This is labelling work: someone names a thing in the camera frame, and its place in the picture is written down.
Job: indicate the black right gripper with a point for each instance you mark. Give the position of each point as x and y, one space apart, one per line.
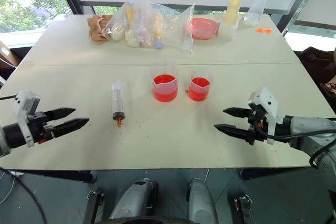
256 127

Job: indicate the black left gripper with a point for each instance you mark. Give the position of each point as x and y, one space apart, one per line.
36 125

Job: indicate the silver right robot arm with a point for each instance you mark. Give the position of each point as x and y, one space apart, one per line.
312 132

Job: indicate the beaker with red liquid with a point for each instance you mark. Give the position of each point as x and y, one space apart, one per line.
199 90
165 87

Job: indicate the clear plastic syringe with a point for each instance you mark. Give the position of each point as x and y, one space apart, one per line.
117 100

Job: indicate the white power strip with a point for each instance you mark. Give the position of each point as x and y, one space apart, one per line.
15 173

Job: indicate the brown cardboard box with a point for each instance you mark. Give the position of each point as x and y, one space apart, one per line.
8 58

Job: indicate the grey robot leg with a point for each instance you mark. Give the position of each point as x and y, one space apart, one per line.
202 200
135 199

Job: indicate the small orange plastic piece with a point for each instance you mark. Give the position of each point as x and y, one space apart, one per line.
263 30

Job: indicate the brown crumpled cloth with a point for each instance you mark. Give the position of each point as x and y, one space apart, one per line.
95 28

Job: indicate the pink plastic bowl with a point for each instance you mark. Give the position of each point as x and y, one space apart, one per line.
203 28

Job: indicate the dark brown bag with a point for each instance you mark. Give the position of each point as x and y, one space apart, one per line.
319 62

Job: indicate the yellow capped plastic bottle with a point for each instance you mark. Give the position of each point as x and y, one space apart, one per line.
231 16

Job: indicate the clear plastic flask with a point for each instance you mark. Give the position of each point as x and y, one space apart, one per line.
254 15

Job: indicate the blue rubber bulb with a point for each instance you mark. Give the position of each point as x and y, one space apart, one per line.
159 43

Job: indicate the clear plastic bag with items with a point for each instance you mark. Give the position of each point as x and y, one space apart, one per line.
147 24

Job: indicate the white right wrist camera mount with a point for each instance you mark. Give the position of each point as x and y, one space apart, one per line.
269 106

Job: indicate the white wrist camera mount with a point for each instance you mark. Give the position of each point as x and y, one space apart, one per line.
269 106
25 106

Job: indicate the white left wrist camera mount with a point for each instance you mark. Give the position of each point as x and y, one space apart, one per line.
25 106

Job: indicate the black table leg bracket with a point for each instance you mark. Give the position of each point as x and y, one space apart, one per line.
93 207
244 209

